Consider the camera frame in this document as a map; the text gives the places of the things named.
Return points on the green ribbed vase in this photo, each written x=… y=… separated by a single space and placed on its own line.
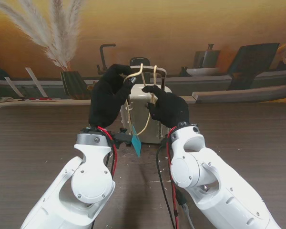
x=75 y=84

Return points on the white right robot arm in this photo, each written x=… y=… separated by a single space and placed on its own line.
x=205 y=181

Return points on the white pampas grass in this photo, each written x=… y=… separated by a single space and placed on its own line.
x=57 y=40

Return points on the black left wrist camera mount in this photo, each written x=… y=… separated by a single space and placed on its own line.
x=121 y=137

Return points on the grey lidded pot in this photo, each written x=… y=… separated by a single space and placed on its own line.
x=208 y=58

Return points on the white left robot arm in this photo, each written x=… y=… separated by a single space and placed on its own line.
x=85 y=176

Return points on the black canister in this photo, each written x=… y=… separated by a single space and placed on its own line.
x=140 y=61

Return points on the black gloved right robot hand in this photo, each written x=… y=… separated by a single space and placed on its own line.
x=171 y=109

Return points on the dark bent faucet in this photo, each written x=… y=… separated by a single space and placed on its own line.
x=102 y=57

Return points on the teal luggage tag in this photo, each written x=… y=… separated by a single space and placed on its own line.
x=136 y=143

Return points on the small grey toy suitcase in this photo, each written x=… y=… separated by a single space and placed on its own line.
x=139 y=112

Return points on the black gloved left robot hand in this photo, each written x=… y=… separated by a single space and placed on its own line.
x=105 y=102

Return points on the black tilted tablet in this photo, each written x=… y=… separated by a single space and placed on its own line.
x=250 y=62

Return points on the white bowl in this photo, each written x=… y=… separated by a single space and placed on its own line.
x=201 y=71

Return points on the white flat stick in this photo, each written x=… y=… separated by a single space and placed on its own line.
x=35 y=82
x=13 y=87

